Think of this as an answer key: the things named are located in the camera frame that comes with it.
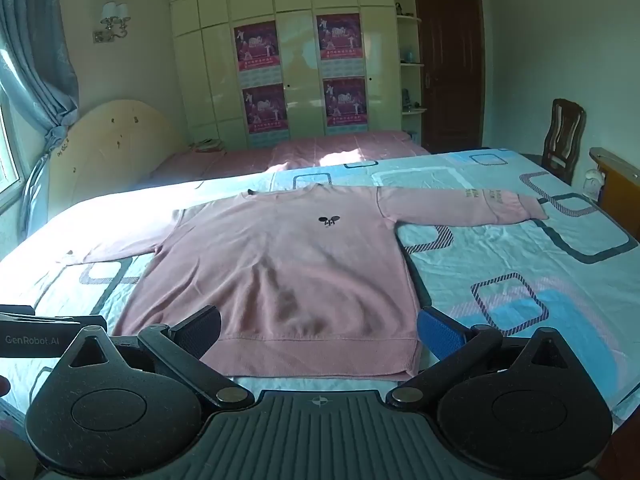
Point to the dark brown door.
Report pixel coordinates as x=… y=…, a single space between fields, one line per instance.
x=452 y=75

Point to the cream wooden headboard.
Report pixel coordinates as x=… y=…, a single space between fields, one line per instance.
x=115 y=150

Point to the cream corner shelf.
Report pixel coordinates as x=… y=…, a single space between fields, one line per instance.
x=407 y=35

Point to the pink wall poster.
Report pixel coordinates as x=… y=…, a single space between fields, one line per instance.
x=256 y=50
x=265 y=109
x=339 y=42
x=345 y=102

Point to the dark wooden chair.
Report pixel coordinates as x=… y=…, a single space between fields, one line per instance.
x=562 y=135

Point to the person's left hand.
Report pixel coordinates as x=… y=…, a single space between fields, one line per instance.
x=4 y=386

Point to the wooden bed footboard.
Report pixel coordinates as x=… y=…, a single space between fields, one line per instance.
x=620 y=185

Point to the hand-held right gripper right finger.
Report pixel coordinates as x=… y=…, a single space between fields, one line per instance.
x=440 y=334

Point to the wall lamp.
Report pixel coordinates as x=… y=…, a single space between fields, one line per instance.
x=115 y=19

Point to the green wardrobe with posters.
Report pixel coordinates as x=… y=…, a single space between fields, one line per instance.
x=215 y=75

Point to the pink sweatshirt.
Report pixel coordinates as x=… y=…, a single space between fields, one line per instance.
x=300 y=270

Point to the pink bed cover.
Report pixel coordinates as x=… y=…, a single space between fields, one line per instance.
x=325 y=150

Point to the blue curtain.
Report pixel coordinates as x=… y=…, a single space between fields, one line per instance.
x=35 y=60

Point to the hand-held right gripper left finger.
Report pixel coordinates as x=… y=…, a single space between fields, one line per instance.
x=201 y=331

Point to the blue vase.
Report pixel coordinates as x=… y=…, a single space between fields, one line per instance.
x=408 y=55

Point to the patterned light blue bed sheet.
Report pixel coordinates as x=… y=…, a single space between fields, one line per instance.
x=500 y=270

